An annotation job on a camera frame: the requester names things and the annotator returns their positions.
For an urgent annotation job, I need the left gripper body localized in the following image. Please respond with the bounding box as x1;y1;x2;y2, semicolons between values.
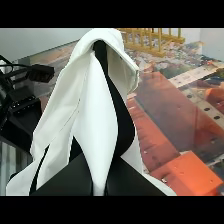
0;78;44;154

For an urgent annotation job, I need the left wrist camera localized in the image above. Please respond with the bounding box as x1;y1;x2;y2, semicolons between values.
0;63;56;84

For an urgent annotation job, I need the yellow wooden rack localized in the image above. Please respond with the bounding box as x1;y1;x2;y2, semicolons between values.
116;27;186;58

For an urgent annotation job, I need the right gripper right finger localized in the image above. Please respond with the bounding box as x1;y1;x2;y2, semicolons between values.
105;155;168;197

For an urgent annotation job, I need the white and black garment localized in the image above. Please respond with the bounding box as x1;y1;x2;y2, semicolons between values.
5;27;178;197

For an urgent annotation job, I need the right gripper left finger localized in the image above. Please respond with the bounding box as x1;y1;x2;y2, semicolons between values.
29;153;95;197

